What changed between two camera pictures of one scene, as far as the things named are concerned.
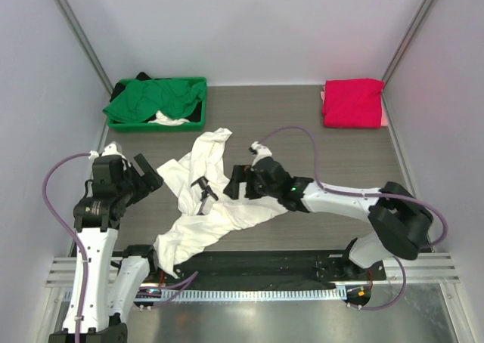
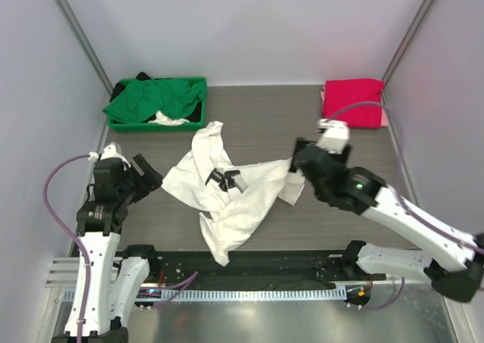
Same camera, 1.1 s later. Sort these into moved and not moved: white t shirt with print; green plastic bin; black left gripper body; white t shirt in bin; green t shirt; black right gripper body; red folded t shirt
Moved: white t shirt with print; black right gripper body
Not moved: green t shirt; white t shirt in bin; red folded t shirt; black left gripper body; green plastic bin
